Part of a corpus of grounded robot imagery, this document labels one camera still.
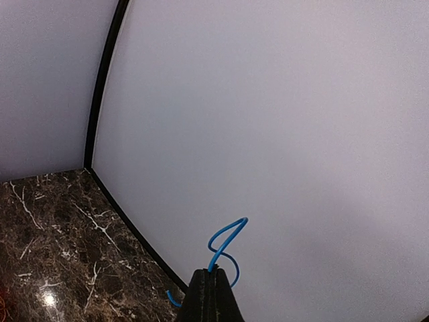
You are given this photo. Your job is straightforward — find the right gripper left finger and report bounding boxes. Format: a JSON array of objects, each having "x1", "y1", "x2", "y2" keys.
[{"x1": 176, "y1": 269, "x2": 210, "y2": 322}]

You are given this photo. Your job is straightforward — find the left black frame post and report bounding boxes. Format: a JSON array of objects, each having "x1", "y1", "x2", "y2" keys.
[{"x1": 84, "y1": 0, "x2": 130, "y2": 169}]

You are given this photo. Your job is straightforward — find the black back base strip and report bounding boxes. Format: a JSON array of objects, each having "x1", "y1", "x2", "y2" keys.
[{"x1": 84, "y1": 167, "x2": 188, "y2": 293}]

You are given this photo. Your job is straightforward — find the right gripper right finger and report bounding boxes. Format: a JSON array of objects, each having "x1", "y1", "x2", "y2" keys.
[{"x1": 210, "y1": 266, "x2": 245, "y2": 322}]

